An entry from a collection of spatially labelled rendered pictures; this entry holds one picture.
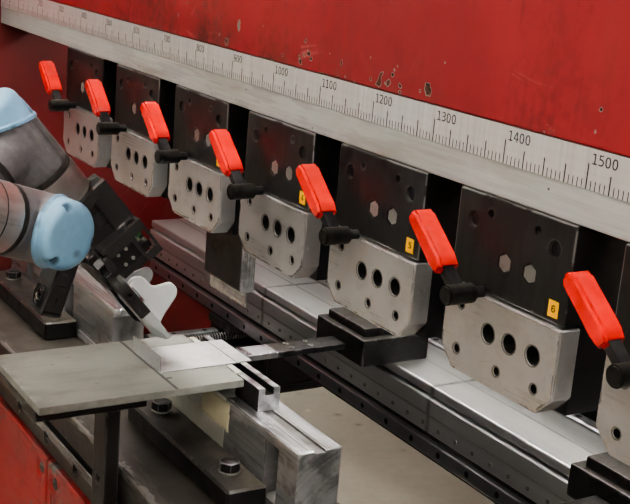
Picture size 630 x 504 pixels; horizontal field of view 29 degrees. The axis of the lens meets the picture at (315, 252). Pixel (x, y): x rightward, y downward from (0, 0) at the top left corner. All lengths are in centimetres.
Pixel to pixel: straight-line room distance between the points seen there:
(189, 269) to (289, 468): 84
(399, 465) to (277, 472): 229
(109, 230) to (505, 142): 59
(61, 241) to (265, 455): 40
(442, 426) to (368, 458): 217
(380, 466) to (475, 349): 264
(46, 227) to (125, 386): 32
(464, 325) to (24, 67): 138
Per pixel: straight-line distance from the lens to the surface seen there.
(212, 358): 157
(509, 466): 149
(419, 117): 113
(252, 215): 140
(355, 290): 122
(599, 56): 95
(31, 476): 192
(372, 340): 163
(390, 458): 377
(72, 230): 124
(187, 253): 219
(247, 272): 151
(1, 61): 229
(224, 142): 139
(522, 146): 102
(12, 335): 202
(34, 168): 139
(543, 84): 100
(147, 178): 167
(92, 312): 195
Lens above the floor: 155
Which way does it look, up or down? 15 degrees down
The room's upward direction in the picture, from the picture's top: 5 degrees clockwise
